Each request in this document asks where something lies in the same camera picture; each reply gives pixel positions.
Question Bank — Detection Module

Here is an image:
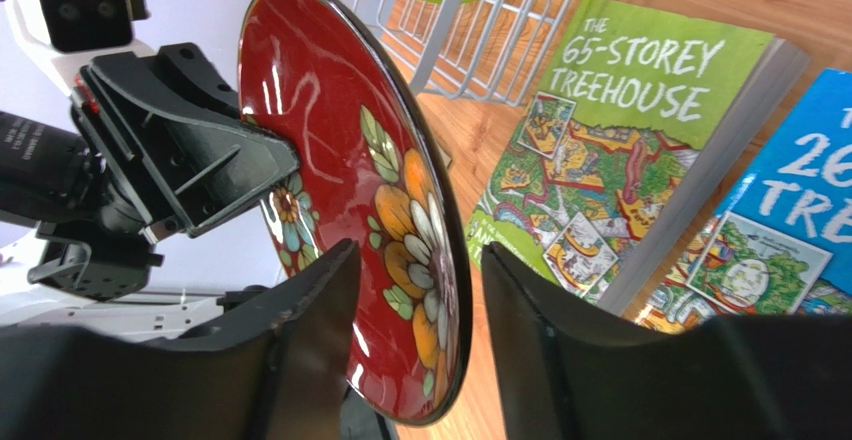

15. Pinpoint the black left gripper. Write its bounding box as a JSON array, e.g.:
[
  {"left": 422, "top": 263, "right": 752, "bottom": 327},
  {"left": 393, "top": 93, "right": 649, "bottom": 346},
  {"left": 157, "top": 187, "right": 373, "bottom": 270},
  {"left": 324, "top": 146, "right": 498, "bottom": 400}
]
[{"left": 1, "top": 44, "right": 300, "bottom": 301}]

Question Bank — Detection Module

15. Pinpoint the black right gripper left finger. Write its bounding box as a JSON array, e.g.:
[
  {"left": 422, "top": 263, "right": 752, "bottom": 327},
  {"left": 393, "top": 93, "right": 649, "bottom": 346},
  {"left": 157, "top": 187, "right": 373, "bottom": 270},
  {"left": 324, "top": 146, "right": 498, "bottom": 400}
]
[{"left": 1, "top": 240, "right": 361, "bottom": 439}]

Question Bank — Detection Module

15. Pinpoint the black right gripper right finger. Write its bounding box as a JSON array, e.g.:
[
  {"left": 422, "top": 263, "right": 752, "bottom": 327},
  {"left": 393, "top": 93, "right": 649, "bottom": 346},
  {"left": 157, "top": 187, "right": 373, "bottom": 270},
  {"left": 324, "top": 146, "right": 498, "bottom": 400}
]
[{"left": 481, "top": 243, "right": 851, "bottom": 439}]

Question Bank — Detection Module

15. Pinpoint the red floral plate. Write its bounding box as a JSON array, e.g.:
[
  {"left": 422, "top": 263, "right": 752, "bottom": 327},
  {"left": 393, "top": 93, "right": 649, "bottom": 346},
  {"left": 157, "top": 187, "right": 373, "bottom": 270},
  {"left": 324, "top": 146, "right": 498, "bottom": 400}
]
[{"left": 238, "top": 0, "right": 473, "bottom": 426}]

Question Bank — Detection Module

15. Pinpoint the blue 26-storey treehouse book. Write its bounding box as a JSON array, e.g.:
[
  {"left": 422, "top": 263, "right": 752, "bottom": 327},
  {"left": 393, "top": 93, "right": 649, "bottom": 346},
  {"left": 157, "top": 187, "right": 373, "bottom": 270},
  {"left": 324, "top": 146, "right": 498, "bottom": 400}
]
[{"left": 635, "top": 69, "right": 851, "bottom": 333}]

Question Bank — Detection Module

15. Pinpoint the green 65-storey treehouse book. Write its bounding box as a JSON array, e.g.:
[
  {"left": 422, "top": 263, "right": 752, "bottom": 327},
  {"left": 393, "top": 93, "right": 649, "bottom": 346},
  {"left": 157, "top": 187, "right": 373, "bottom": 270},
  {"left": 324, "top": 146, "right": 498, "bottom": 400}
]
[{"left": 466, "top": 0, "right": 811, "bottom": 312}]

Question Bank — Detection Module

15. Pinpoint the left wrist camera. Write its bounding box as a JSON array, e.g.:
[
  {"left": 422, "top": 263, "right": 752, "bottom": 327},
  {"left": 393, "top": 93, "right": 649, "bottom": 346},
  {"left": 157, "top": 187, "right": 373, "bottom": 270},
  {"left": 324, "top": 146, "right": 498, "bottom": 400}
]
[{"left": 3, "top": 0, "right": 154, "bottom": 96}]

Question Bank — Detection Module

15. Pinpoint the white wire dish rack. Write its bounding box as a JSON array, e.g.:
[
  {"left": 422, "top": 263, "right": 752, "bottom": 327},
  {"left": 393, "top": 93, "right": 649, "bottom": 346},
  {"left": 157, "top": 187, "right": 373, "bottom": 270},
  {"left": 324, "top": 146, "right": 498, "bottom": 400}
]
[{"left": 347, "top": 0, "right": 572, "bottom": 106}]

